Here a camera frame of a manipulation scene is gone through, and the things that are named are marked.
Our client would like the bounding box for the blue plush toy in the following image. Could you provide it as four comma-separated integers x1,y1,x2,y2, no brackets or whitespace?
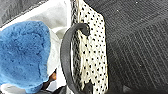
0,20,52,94

